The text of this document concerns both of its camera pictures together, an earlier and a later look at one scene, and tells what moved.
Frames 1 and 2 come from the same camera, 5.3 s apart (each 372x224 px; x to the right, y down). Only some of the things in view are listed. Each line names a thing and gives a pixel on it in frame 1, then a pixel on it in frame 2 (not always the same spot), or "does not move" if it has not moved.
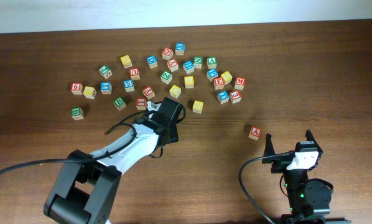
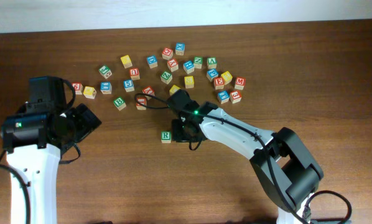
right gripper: x=279 y=163 → x=178 y=132
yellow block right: x=226 y=77 does not move
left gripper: x=172 y=109 → x=86 y=118
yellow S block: x=189 y=81 does not move
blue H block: x=188 y=66 does not move
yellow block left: x=89 y=92 does not move
